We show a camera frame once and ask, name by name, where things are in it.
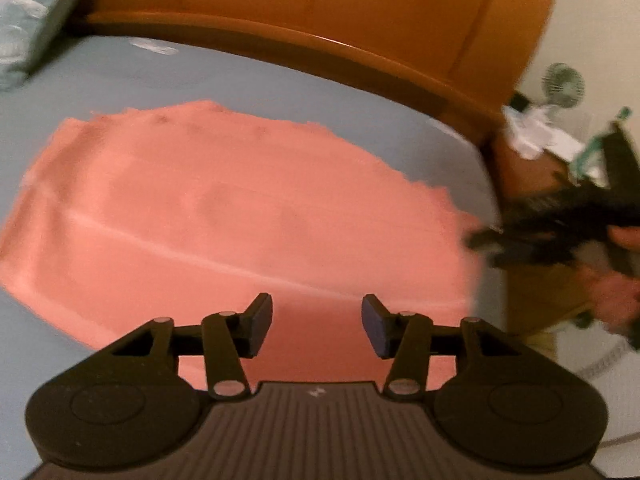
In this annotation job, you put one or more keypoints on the wooden nightstand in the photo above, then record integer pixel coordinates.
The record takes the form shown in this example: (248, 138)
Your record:
(525, 175)

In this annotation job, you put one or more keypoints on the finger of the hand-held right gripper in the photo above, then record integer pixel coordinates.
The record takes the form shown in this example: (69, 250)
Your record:
(525, 258)
(482, 239)

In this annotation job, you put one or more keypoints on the blue floral bed sheet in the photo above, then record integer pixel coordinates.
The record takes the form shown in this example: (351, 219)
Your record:
(350, 100)

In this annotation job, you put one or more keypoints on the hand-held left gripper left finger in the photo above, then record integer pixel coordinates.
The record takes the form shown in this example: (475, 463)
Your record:
(260, 325)

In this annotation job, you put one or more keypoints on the person's right hand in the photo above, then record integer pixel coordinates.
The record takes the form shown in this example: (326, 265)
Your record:
(615, 300)

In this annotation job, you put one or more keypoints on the green white plastic item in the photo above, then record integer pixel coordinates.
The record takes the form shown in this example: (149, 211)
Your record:
(590, 152)

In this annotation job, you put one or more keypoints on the orange knit sweater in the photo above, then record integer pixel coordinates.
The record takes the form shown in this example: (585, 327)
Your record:
(225, 210)

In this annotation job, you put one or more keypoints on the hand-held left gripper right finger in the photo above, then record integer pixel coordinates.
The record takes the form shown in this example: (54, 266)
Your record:
(375, 327)

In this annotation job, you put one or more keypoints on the crumpled white paper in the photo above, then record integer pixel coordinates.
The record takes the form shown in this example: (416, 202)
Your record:
(530, 132)

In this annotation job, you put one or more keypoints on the small green desk fan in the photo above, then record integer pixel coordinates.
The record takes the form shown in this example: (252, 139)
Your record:
(562, 85)

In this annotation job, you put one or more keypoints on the blue printed pillow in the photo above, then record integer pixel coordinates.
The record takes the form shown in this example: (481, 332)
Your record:
(35, 10)

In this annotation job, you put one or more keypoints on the wooden headboard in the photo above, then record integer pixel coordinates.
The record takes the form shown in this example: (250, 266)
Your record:
(350, 5)

